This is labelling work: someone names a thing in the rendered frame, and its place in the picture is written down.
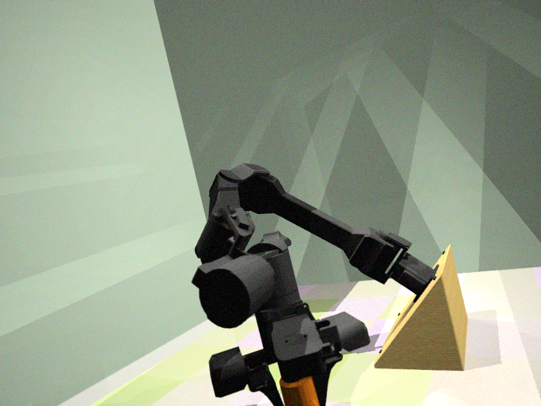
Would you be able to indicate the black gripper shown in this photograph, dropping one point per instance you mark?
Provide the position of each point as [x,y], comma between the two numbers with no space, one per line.
[231,371]

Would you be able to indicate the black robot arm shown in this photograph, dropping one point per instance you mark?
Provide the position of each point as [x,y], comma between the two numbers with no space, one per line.
[234,284]

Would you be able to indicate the orange knob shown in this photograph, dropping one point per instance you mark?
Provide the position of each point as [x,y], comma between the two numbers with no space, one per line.
[300,393]

